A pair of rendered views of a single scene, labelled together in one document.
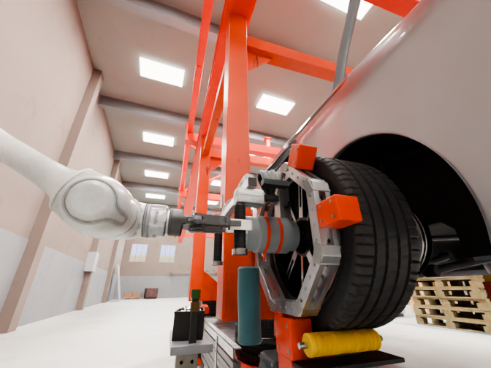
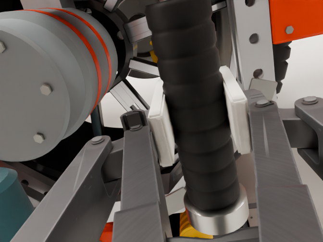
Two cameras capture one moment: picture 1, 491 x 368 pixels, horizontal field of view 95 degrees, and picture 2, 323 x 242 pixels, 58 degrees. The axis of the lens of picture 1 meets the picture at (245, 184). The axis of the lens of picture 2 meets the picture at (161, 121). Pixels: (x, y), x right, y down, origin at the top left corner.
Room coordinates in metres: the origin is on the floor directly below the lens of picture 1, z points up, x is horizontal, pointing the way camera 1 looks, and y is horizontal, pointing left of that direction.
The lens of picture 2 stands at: (0.61, 0.18, 0.89)
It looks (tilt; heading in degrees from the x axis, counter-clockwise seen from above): 22 degrees down; 297
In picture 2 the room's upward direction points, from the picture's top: 14 degrees counter-clockwise
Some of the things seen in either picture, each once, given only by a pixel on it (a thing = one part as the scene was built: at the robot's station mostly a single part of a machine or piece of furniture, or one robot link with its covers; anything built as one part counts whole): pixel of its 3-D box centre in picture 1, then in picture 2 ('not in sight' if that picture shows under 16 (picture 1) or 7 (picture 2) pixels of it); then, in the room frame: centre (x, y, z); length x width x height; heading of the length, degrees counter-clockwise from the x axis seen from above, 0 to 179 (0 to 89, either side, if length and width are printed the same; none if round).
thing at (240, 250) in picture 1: (240, 228); (198, 114); (0.67, 0.02, 0.83); 0.04 x 0.04 x 0.16
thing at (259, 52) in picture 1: (362, 89); not in sight; (1.74, -1.24, 2.54); 2.58 x 0.12 x 0.42; 108
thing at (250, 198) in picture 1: (248, 197); not in sight; (0.68, -0.01, 0.93); 0.09 x 0.05 x 0.05; 108
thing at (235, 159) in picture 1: (233, 124); not in sight; (1.31, 0.08, 1.75); 0.19 x 0.19 x 2.45; 18
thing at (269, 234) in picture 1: (267, 234); (47, 71); (0.88, -0.09, 0.85); 0.21 x 0.14 x 0.14; 108
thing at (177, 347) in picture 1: (188, 339); not in sight; (1.32, 0.29, 0.44); 0.43 x 0.17 x 0.03; 18
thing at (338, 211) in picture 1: (337, 212); (298, 6); (0.60, -0.25, 0.85); 0.09 x 0.08 x 0.07; 18
